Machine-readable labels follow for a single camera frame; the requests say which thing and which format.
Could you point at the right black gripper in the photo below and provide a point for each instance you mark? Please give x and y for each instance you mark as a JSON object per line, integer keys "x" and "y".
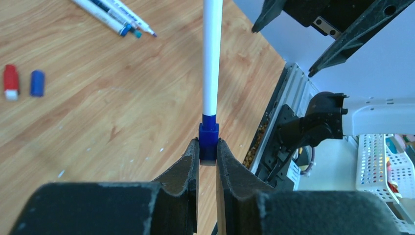
{"x": 360, "y": 19}

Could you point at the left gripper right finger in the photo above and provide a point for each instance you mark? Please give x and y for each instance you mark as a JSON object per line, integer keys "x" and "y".
{"x": 248, "y": 206}

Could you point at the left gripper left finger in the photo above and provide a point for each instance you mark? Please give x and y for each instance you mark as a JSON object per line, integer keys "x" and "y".
{"x": 167, "y": 205}

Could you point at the dark blue square cap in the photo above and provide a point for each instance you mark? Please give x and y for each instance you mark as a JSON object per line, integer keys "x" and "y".
{"x": 208, "y": 140}

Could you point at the slim white blue marker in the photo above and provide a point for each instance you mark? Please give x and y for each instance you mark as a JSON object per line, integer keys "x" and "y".
{"x": 212, "y": 26}

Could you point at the white marker blue cap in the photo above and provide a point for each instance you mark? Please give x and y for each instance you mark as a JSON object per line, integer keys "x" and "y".
{"x": 138, "y": 21}

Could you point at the red marker cap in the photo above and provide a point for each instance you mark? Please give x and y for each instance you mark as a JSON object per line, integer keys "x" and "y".
{"x": 11, "y": 85}

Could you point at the white marker blue end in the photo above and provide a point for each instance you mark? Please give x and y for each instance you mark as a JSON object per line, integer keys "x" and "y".
{"x": 120, "y": 29}

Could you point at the translucent blue pen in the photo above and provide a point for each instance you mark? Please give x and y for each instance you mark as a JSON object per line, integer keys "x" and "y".
{"x": 117, "y": 15}

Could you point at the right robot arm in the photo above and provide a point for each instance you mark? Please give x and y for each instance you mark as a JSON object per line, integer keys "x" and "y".
{"x": 364, "y": 50}

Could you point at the white plastic basket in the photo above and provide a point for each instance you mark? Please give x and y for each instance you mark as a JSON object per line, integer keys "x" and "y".
{"x": 384, "y": 169}

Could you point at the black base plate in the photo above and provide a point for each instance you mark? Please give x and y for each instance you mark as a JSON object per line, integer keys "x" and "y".
{"x": 286, "y": 178}

